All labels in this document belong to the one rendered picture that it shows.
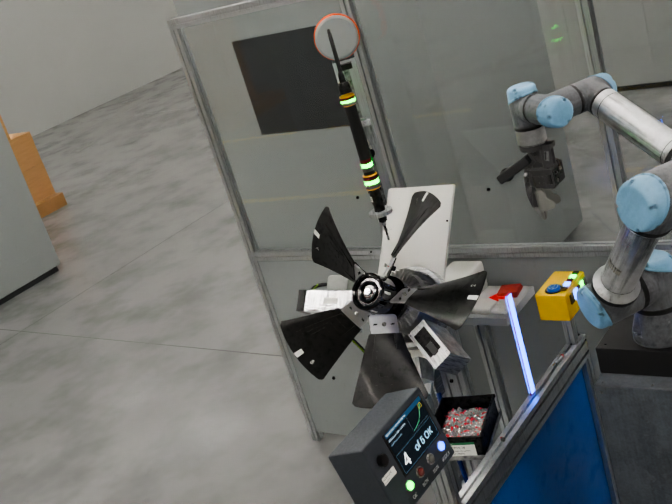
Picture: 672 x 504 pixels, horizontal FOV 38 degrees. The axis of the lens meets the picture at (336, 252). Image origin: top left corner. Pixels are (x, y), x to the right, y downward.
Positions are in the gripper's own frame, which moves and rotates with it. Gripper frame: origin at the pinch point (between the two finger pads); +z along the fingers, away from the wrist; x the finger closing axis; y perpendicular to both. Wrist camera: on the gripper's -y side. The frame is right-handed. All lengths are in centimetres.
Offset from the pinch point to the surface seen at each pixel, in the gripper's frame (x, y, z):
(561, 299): 21.5, -10.9, 37.3
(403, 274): 13, -58, 24
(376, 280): -2, -57, 18
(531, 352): 70, -53, 88
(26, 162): 392, -779, 86
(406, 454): -72, -9, 26
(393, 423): -71, -11, 19
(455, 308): -5.9, -30.0, 25.6
